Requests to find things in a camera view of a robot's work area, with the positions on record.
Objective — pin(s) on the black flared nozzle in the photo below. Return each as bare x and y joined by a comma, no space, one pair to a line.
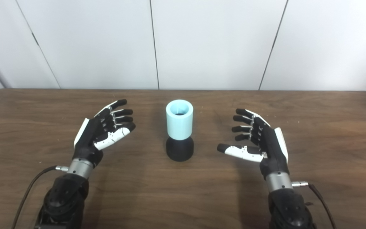
179,151

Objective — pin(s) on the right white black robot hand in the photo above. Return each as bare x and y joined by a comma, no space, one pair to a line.
272,149

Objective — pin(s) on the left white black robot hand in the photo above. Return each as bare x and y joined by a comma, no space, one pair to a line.
91,136

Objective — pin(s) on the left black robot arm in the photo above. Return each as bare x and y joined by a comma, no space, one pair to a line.
62,200

